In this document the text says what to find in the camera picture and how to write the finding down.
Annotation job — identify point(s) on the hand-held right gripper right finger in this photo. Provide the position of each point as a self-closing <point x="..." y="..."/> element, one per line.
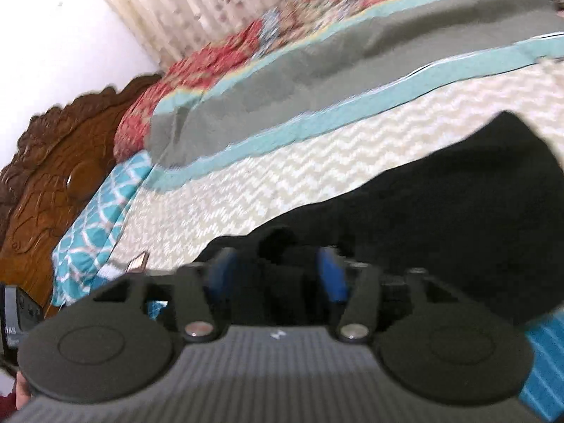
<point x="332" y="275"/>

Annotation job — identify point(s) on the grey blanket with teal border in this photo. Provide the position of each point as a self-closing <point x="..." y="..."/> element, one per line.
<point x="352" y="53"/>

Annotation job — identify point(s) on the cream zigzag blanket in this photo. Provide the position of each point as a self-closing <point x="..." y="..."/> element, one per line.
<point x="273" y="172"/>

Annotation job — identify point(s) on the pleated floral curtain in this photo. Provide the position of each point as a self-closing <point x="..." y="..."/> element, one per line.
<point x="198" y="13"/>

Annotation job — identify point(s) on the red patchwork quilt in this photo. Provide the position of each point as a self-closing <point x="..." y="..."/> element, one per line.
<point x="207" y="61"/>

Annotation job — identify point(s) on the person's left forearm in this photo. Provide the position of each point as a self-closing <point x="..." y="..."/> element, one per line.
<point x="21" y="390"/>

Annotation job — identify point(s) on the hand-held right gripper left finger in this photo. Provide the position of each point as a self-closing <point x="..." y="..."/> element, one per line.
<point x="222" y="273"/>

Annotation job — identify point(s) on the carved wooden headboard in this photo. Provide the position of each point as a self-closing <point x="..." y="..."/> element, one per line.
<point x="53" y="167"/>

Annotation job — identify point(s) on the black pants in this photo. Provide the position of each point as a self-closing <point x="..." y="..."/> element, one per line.
<point x="432" y="211"/>

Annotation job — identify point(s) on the teal lattice patterned pillow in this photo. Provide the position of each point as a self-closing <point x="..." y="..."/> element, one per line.
<point x="101" y="229"/>

